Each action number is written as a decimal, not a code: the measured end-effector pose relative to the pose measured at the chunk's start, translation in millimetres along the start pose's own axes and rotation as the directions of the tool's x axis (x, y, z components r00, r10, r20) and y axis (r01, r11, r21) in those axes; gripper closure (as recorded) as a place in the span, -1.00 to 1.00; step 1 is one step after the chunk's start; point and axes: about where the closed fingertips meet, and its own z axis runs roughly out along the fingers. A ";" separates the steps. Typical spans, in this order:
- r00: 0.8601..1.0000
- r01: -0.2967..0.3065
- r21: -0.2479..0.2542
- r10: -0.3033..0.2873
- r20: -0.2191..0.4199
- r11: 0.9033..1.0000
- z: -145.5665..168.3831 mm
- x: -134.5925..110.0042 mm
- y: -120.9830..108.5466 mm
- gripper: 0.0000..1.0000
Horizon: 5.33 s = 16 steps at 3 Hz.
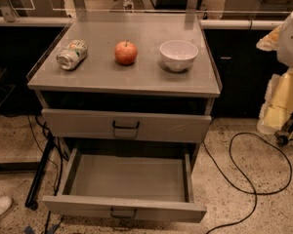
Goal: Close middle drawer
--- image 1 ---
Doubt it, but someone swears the grey drawer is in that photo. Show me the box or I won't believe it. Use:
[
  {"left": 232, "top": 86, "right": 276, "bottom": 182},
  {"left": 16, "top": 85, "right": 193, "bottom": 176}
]
[
  {"left": 42, "top": 149, "right": 207, "bottom": 222},
  {"left": 42, "top": 109, "right": 211, "bottom": 142}
]

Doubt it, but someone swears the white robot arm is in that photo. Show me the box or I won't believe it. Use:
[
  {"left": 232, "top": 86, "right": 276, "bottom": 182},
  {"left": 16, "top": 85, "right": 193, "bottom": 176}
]
[{"left": 256, "top": 12, "right": 293, "bottom": 135}]

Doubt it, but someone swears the grey drawer cabinet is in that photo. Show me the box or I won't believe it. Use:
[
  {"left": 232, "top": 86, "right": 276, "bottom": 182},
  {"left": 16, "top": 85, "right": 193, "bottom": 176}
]
[{"left": 28, "top": 12, "right": 222, "bottom": 158}]

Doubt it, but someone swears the wheeled cart base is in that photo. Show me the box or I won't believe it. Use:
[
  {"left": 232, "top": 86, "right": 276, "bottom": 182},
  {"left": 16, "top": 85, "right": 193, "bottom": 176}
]
[{"left": 274, "top": 114, "right": 293, "bottom": 146}]

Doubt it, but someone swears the white bowl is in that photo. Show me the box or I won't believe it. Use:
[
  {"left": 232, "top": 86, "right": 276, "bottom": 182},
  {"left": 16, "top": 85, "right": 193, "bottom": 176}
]
[{"left": 159, "top": 40, "right": 198, "bottom": 72}]

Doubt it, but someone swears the red apple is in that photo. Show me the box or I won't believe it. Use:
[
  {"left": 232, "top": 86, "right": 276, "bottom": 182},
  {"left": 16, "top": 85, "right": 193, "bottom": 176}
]
[{"left": 114, "top": 40, "right": 138, "bottom": 65}]

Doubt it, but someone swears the clear water bottle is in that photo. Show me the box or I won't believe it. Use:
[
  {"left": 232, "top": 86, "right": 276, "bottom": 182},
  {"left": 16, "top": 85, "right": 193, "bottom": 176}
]
[{"left": 123, "top": 0, "right": 134, "bottom": 13}]

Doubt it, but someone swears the crushed soda can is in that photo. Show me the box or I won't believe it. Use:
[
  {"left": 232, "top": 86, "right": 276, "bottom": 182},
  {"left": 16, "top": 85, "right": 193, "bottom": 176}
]
[{"left": 57, "top": 40, "right": 88, "bottom": 70}]

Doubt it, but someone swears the black floor cable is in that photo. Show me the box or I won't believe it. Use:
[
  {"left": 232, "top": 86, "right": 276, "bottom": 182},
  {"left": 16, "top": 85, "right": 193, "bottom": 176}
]
[{"left": 202, "top": 132, "right": 293, "bottom": 234}]

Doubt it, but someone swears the white horizontal rail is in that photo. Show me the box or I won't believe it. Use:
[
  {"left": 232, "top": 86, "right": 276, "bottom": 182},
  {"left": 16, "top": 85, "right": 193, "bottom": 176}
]
[{"left": 0, "top": 17, "right": 283, "bottom": 30}]

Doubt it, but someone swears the black table leg frame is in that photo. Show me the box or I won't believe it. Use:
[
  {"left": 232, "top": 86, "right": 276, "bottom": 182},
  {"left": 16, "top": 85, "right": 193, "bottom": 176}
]
[{"left": 24, "top": 135, "right": 54, "bottom": 211}]

